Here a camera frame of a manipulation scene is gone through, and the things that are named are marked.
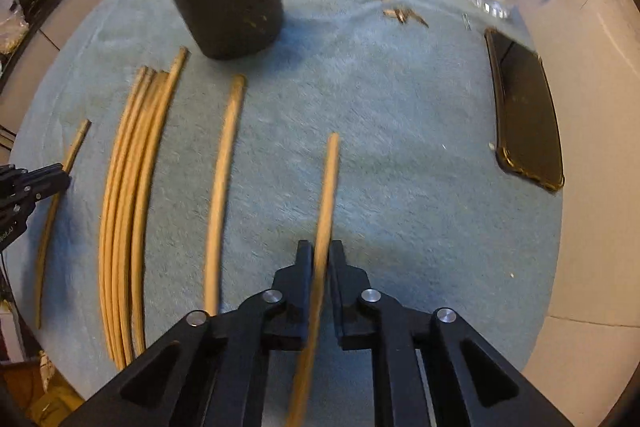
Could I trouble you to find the grey towel table cover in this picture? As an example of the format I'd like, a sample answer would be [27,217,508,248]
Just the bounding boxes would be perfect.
[8,0,562,426]

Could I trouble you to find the beige lower kitchen cabinets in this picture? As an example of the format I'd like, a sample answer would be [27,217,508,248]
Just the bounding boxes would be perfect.
[1,0,102,154]

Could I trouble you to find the black smartphone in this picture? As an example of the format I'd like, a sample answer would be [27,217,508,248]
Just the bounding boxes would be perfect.
[484,28,565,193]

